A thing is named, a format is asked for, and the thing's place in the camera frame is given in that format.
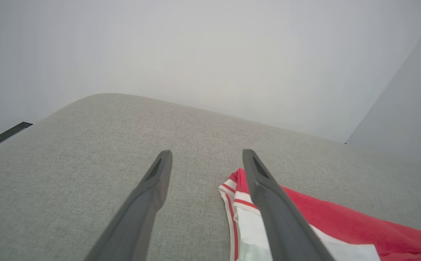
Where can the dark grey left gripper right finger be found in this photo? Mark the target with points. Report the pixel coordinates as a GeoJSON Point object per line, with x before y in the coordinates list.
{"type": "Point", "coordinates": [283, 224]}

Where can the black baseboard strip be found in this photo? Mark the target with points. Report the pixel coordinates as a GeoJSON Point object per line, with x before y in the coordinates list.
{"type": "Point", "coordinates": [0, 138]}

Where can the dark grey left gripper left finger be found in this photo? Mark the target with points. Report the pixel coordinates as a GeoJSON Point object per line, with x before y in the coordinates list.
{"type": "Point", "coordinates": [138, 217]}

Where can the grey fabric sofa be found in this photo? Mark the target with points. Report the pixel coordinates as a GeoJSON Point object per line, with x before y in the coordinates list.
{"type": "Point", "coordinates": [69, 163]}

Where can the red and white basketball jersey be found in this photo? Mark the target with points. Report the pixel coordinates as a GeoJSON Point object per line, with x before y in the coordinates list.
{"type": "Point", "coordinates": [341, 224]}

